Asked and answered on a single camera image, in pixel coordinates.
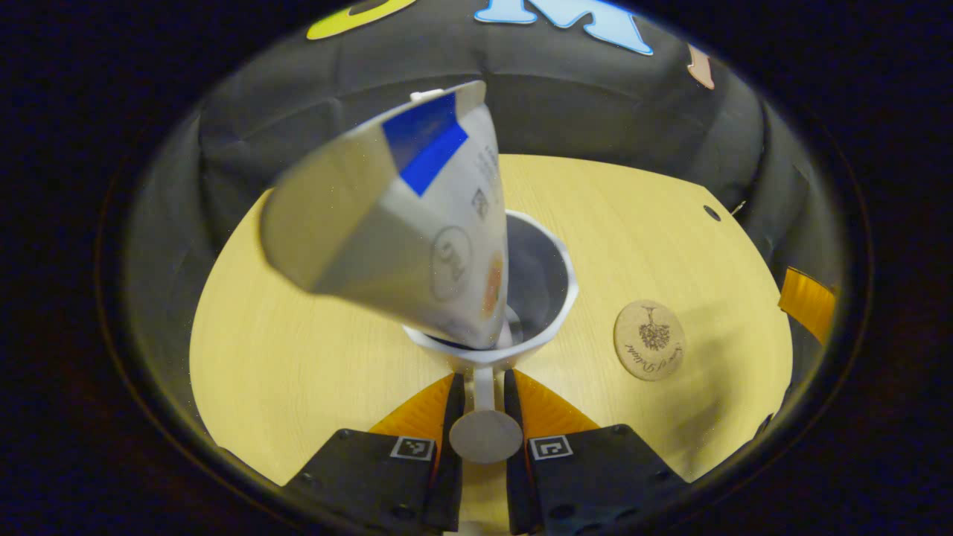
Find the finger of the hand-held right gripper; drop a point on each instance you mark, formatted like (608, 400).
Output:
(808, 301)

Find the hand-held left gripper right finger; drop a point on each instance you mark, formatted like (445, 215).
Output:
(517, 484)

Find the black backdrop cloth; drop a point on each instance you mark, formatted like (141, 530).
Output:
(595, 112)

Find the round wooden coaster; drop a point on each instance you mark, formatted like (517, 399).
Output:
(649, 340)

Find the white toothpaste tube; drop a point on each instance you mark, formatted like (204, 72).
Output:
(387, 238)

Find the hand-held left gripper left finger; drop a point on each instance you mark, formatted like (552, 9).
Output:
(453, 476)

